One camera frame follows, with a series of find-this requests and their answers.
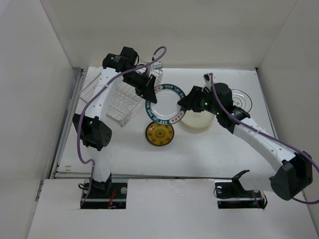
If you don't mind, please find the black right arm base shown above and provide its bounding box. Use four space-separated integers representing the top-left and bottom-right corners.
213 170 268 210

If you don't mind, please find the clear wire dish rack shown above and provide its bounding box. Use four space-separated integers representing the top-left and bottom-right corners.
78 66 164 127

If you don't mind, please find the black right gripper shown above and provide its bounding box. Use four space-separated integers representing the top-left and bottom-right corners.
177 86 221 116

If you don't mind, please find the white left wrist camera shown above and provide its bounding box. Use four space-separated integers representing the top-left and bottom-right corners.
149 60 163 75

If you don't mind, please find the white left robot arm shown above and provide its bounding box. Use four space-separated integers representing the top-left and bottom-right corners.
73 46 166 198

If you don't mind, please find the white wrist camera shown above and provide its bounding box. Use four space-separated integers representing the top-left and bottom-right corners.
149 60 163 75
203 73 212 90

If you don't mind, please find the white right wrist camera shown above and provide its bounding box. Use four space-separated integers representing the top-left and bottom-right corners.
203 73 212 90

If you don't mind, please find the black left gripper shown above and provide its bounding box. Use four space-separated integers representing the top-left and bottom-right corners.
122 70 157 104

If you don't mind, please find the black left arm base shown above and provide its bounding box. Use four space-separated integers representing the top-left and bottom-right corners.
78 179 128 210

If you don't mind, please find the white plate dark lettered rim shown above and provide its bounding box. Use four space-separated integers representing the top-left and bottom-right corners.
145 84 186 125

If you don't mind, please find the yellow patterned plate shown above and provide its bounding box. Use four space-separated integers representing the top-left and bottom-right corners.
145 122 175 147

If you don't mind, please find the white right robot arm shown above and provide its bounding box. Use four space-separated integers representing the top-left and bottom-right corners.
178 83 313 201

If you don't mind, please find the white plate black rim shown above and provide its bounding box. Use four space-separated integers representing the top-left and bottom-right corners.
231 89 253 113

